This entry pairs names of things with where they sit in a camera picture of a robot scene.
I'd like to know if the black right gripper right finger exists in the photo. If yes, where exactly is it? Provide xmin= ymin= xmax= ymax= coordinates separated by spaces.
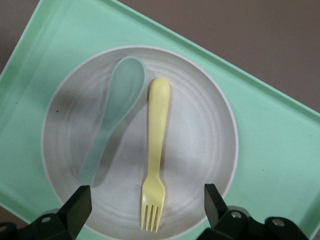
xmin=199 ymin=183 xmax=308 ymax=240

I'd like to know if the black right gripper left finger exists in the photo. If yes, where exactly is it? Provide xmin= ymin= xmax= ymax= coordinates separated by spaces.
xmin=0 ymin=184 xmax=93 ymax=240

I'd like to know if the cream round plate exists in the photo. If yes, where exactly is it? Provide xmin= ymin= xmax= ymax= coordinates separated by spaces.
xmin=41 ymin=44 xmax=239 ymax=236

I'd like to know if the yellow plastic fork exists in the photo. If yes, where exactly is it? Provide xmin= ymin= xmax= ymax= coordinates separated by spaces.
xmin=139 ymin=78 xmax=171 ymax=233

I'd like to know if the light green rectangular tray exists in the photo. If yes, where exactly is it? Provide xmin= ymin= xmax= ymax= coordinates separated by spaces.
xmin=0 ymin=0 xmax=320 ymax=240

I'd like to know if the pale green plastic spoon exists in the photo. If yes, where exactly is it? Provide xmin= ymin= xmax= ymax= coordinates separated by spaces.
xmin=77 ymin=56 xmax=148 ymax=187

